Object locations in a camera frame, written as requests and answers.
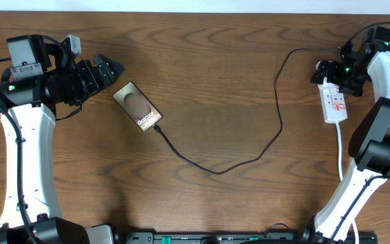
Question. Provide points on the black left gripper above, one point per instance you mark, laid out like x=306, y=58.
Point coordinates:
x=95, y=82

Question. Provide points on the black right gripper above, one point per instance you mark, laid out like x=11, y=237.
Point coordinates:
x=334, y=66

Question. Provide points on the galaxy smartphone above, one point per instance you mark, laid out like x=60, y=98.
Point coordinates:
x=136, y=104

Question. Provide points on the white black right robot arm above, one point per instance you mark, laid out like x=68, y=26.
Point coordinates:
x=369, y=146

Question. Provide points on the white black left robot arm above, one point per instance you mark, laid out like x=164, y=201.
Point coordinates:
x=44, y=73

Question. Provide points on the white power strip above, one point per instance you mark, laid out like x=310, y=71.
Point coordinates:
x=333, y=103

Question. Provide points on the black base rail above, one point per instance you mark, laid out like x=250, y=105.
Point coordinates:
x=280, y=236

